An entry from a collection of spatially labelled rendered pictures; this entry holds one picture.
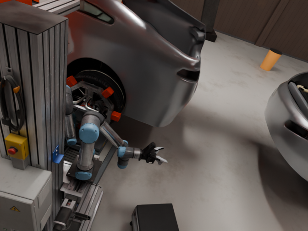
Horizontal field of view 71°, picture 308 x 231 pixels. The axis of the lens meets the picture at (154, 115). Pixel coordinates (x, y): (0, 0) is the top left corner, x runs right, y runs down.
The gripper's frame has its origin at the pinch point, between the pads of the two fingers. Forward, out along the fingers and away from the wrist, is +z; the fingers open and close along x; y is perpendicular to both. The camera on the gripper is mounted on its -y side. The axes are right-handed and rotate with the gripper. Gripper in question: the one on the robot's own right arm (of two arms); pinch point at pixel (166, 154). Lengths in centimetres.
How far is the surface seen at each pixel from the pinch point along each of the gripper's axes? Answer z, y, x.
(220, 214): 117, 120, -35
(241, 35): 551, -17, -883
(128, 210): -2, 120, -35
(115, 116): -34, 25, -81
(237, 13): 489, -97, -888
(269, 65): 510, 27, -562
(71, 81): -82, 1, -97
